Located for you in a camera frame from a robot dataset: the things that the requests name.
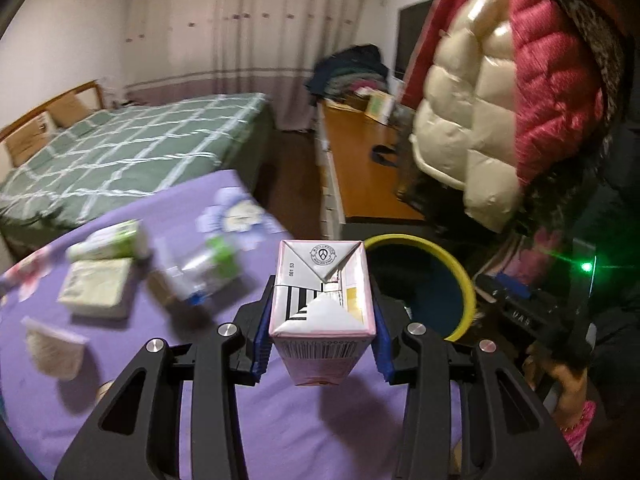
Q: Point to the yellow-rimmed blue bin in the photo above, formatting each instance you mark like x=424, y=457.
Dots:
x=435, y=285

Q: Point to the red puffer jacket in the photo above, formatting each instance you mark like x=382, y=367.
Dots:
x=550, y=85

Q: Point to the wooden bed headboard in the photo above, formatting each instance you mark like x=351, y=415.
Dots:
x=37, y=120

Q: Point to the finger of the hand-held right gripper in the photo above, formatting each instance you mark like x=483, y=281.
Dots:
x=505, y=289

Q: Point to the green checked bed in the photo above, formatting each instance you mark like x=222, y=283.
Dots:
x=125, y=150

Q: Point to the small brown box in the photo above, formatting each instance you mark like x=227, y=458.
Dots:
x=160, y=287

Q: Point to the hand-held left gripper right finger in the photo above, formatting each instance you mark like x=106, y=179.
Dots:
x=381, y=350

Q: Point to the clear plastic bottle green label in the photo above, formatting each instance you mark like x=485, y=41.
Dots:
x=205, y=265

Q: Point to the pink white curtain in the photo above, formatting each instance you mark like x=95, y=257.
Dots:
x=225, y=35

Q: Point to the person's right hand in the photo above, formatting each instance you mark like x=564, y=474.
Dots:
x=565, y=385

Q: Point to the pink floral bag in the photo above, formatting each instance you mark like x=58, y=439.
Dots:
x=545, y=255

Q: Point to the pale framed picture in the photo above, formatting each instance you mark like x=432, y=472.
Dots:
x=378, y=106

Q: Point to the pile of folded clothes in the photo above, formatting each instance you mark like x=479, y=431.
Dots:
x=350, y=75

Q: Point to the black television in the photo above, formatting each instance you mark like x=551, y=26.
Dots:
x=412, y=40

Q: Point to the brown pillow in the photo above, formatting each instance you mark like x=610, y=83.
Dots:
x=24, y=147
x=70, y=109

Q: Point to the purple floral tablecloth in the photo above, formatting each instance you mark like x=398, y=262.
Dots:
x=300, y=435

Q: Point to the dark patterned coat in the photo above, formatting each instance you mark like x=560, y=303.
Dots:
x=590, y=25

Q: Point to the pink drink carton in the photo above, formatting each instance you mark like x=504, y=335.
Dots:
x=320, y=310

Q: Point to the green white box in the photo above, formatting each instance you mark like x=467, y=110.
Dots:
x=95, y=287

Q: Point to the orange wooden desk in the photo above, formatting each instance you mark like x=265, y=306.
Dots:
x=360, y=180

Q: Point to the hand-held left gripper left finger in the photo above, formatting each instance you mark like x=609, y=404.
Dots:
x=261, y=345

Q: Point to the pale green drink carton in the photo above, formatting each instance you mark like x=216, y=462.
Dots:
x=107, y=242

